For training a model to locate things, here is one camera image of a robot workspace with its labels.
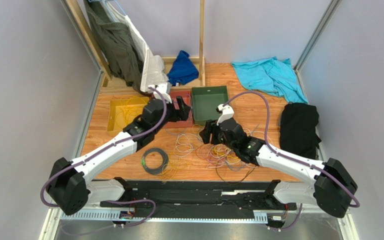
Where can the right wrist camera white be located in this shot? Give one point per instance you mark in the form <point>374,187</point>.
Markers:
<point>225,111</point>

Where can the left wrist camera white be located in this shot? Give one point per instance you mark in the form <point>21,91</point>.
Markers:
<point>161,91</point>

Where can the cyan cloth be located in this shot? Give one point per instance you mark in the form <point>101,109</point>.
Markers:
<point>271,76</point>

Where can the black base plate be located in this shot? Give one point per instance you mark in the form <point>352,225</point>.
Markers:
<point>205,199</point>

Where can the dark blue cloth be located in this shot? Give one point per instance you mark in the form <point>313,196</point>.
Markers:
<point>183,71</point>

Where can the black cloth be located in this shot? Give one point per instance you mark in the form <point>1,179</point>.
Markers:
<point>297,127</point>

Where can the green plastic bin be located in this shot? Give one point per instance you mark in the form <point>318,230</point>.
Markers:
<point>205,100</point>

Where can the white garment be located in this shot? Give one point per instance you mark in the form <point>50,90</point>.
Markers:
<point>152,74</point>

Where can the yellow plastic bin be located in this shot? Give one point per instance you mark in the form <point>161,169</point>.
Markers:
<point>123,111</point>

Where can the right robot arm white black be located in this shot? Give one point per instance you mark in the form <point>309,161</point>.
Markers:
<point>327,185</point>

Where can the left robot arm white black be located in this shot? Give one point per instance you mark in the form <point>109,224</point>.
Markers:
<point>71,183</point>

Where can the red plastic bin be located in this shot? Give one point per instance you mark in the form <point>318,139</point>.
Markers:
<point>186,96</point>

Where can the wooden rack frame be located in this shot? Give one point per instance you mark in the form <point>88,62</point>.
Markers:
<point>110,82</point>

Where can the olive green garment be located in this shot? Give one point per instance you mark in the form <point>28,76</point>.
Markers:
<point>116,43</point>

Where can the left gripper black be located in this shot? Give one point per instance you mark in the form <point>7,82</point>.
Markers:
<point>180,114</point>

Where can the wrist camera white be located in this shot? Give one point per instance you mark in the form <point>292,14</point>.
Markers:
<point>225,111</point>
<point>161,91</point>

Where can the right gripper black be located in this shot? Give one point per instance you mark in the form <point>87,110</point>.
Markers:
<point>214,132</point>

